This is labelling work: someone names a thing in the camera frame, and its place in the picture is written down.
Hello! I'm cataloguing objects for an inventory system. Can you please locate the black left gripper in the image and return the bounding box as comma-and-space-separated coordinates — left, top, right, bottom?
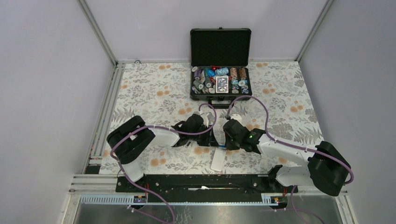
189, 125, 219, 147

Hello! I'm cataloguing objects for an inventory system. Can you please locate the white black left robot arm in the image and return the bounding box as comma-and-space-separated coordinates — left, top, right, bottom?
106, 114, 219, 192

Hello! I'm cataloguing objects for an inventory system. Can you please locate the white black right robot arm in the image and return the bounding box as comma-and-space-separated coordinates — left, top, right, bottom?
223, 119, 351, 196

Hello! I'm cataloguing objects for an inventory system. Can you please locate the floral patterned table mat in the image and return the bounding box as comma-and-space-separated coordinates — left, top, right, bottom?
100, 61, 329, 175

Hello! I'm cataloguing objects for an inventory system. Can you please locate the playing card deck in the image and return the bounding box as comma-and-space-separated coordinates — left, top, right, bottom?
215, 76, 229, 93

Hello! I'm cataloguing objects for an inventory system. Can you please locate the black poker chip case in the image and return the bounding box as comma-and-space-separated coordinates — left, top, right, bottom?
190, 28, 253, 109

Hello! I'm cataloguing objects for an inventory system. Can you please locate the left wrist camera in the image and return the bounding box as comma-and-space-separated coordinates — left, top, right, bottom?
200, 112, 212, 127

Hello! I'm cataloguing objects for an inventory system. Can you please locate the black mounting base rail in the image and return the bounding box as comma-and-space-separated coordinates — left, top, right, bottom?
115, 174, 293, 200

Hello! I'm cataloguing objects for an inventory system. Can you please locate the aluminium frame rail left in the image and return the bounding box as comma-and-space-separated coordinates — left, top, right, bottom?
58, 61, 126, 224

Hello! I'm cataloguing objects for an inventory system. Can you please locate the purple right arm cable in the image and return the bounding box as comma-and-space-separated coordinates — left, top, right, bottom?
226, 95, 355, 185

